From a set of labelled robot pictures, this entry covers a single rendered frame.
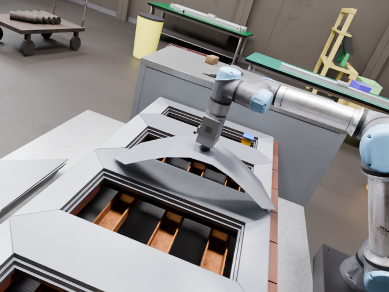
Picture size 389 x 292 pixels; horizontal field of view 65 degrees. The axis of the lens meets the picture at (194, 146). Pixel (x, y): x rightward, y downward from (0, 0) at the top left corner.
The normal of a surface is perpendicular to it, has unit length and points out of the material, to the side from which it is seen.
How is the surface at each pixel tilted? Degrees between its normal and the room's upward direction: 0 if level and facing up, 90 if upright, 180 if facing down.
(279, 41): 90
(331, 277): 0
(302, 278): 0
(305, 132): 90
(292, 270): 0
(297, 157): 90
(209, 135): 90
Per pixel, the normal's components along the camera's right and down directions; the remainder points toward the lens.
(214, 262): 0.26, -0.84
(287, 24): -0.33, 0.37
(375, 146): -0.49, 0.18
